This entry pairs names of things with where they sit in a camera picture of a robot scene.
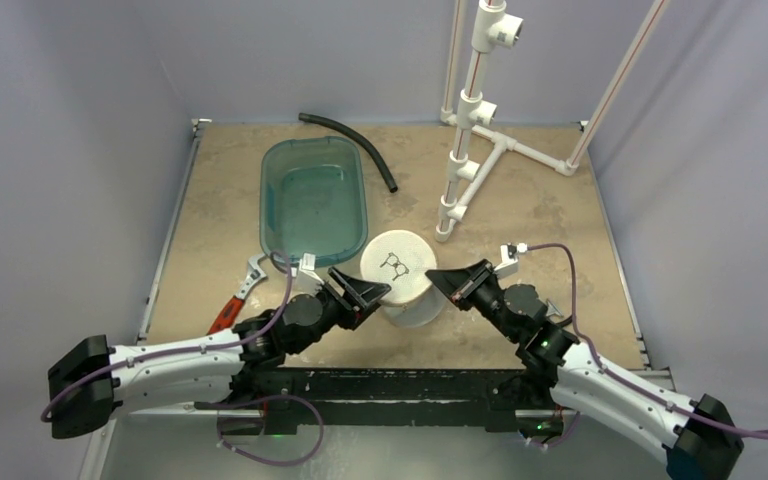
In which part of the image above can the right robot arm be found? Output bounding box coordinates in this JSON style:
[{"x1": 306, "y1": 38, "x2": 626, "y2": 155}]
[{"x1": 451, "y1": 269, "x2": 744, "y2": 479}]

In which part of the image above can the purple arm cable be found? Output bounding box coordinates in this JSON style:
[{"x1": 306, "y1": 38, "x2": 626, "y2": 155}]
[
  {"x1": 40, "y1": 249, "x2": 296, "y2": 424},
  {"x1": 523, "y1": 242, "x2": 768, "y2": 443}
]

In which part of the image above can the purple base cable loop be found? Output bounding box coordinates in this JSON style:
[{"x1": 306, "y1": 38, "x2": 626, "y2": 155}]
[{"x1": 216, "y1": 393, "x2": 326, "y2": 467}]

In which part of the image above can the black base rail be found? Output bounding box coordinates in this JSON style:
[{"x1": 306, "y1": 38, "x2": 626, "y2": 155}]
[{"x1": 195, "y1": 366, "x2": 587, "y2": 435}]

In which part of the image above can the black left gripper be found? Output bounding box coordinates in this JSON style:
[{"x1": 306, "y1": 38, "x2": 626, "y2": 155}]
[{"x1": 289, "y1": 267, "x2": 389, "y2": 355}]

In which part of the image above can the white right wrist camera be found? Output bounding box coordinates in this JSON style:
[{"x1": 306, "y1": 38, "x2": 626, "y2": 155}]
[{"x1": 494, "y1": 242, "x2": 529, "y2": 279}]

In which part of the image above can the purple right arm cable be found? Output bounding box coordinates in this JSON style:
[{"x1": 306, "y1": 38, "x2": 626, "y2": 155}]
[{"x1": 523, "y1": 242, "x2": 768, "y2": 443}]

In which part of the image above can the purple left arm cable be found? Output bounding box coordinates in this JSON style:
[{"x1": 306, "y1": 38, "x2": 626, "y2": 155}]
[{"x1": 40, "y1": 249, "x2": 296, "y2": 424}]

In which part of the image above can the red handled adjustable wrench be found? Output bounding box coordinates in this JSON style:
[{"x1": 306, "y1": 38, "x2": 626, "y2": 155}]
[{"x1": 207, "y1": 253, "x2": 267, "y2": 335}]

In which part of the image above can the black rubber hose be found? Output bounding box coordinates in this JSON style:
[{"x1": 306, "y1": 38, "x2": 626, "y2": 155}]
[{"x1": 297, "y1": 111, "x2": 400, "y2": 195}]

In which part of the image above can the white PVC pipe frame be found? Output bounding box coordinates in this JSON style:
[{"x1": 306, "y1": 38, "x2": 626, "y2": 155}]
[{"x1": 434, "y1": 1, "x2": 670, "y2": 243}]

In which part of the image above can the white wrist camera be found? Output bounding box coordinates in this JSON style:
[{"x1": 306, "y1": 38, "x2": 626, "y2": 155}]
[
  {"x1": 290, "y1": 252, "x2": 324, "y2": 295},
  {"x1": 494, "y1": 242, "x2": 529, "y2": 279}
]

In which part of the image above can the teal transparent plastic tub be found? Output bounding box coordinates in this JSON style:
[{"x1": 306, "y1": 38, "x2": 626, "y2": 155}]
[{"x1": 259, "y1": 136, "x2": 368, "y2": 267}]

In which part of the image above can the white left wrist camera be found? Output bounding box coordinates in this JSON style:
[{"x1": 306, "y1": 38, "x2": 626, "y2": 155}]
[{"x1": 290, "y1": 252, "x2": 324, "y2": 295}]

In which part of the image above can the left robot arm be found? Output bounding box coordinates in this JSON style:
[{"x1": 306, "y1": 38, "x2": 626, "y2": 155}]
[{"x1": 41, "y1": 267, "x2": 392, "y2": 440}]

